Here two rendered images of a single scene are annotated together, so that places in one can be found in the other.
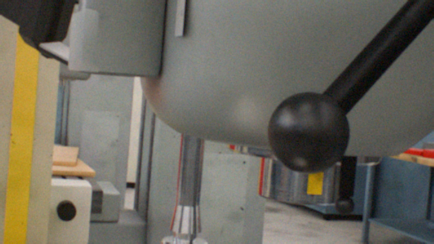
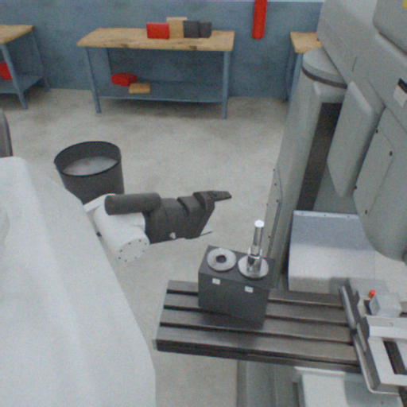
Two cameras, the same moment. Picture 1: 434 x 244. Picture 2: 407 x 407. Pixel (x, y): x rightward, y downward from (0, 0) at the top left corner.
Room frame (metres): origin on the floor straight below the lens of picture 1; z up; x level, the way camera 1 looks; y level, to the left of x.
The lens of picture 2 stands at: (0.56, 0.68, 1.90)
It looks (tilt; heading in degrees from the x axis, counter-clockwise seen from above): 40 degrees down; 297
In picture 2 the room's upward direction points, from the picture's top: straight up
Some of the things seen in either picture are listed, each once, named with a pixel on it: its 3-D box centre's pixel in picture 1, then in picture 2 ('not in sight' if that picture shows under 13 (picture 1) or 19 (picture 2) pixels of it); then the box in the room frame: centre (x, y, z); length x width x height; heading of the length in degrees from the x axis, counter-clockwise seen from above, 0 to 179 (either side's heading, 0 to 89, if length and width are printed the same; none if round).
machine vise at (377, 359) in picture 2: not in sight; (381, 327); (0.32, -0.04, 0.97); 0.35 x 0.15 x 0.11; 111
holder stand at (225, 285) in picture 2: not in sight; (234, 282); (0.77, 0.04, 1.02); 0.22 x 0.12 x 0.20; 10
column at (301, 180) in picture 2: not in sight; (311, 224); (0.62, -0.62, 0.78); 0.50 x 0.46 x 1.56; 110
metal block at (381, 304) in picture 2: not in sight; (385, 307); (0.33, -0.07, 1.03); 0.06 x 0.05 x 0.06; 21
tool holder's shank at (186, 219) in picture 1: (189, 184); (257, 238); (0.72, 0.03, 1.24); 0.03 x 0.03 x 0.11
